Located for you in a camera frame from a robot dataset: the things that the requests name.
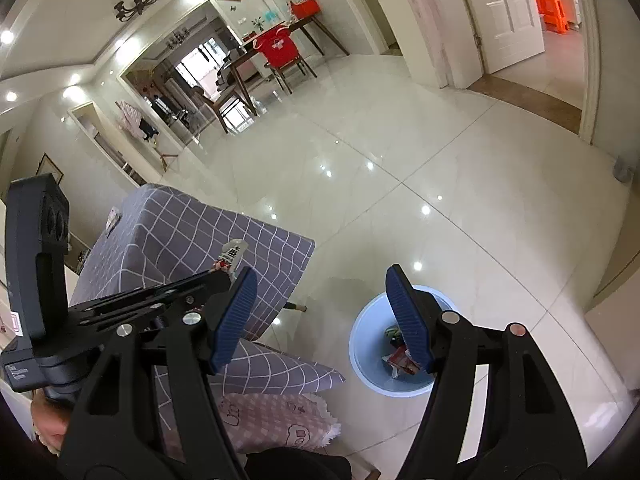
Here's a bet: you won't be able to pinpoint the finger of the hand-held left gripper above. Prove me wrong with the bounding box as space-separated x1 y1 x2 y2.
69 269 237 315
75 296 221 335

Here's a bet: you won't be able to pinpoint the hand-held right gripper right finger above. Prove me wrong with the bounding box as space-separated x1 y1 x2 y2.
384 264 588 480

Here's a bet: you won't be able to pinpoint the black chandelier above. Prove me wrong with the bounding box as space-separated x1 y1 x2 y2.
114 0 160 23

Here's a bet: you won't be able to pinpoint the pink checkered cushion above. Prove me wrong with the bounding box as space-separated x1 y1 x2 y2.
159 392 342 463

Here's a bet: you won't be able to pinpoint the red gift bag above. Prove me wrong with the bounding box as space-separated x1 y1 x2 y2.
290 0 322 20

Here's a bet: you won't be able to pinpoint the white panel door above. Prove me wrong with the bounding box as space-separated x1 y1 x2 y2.
452 0 546 75

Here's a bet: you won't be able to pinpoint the framed beige wall picture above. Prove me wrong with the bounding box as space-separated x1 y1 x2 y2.
37 154 65 185

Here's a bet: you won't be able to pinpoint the person's left hand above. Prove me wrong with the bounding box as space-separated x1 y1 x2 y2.
30 394 72 458

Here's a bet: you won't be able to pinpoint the orange plastic stool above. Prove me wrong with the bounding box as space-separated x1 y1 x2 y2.
531 0 572 35

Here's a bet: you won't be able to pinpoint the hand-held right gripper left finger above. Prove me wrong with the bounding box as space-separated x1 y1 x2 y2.
56 266 258 480

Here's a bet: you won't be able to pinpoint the grey checkered tablecloth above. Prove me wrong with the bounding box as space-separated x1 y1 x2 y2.
75 184 347 397

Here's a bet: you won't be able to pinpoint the wooden dining chair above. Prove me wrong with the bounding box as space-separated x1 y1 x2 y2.
191 82 258 135

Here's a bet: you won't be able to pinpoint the light blue trash bin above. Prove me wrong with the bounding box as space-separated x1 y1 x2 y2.
349 285 458 399

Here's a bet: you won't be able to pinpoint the hanging pink clothes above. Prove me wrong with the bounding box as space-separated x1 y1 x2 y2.
117 101 157 140

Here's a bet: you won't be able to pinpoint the wooden dining table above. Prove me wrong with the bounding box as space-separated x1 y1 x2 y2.
220 14 351 111

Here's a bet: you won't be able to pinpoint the chair with red cover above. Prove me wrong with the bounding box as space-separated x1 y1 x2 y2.
251 26 319 94

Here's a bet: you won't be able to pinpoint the red white wrapper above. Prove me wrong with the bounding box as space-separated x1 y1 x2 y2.
381 344 422 379

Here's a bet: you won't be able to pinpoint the white printed wrapper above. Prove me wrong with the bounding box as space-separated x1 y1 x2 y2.
212 239 249 282

